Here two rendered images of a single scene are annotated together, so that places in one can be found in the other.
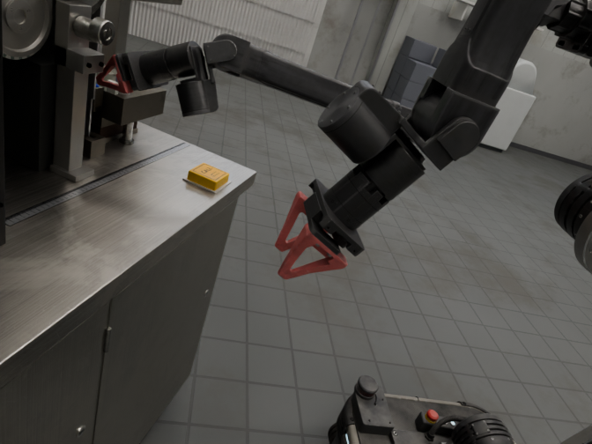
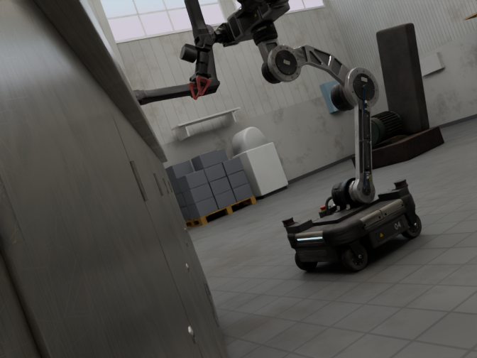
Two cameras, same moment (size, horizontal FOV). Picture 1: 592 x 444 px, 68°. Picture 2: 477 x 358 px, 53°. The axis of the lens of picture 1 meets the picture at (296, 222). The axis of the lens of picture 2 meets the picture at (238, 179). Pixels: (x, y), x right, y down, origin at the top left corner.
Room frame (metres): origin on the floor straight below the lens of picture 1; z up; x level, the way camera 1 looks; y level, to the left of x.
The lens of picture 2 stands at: (-1.56, 0.51, 0.69)
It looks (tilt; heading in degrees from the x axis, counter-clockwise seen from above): 1 degrees down; 345
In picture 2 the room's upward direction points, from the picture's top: 20 degrees counter-clockwise
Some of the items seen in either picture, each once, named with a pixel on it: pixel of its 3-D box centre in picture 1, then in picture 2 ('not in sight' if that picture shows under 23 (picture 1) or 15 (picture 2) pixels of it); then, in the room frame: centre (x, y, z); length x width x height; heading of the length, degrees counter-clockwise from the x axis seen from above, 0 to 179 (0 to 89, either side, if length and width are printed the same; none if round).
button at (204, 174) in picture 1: (208, 176); not in sight; (0.89, 0.22, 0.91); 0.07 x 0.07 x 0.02; 81
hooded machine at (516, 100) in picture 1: (500, 103); (257, 162); (7.36, -2.40, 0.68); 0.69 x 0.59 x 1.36; 105
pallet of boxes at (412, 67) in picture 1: (432, 90); (209, 185); (6.96, -1.27, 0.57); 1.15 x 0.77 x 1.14; 105
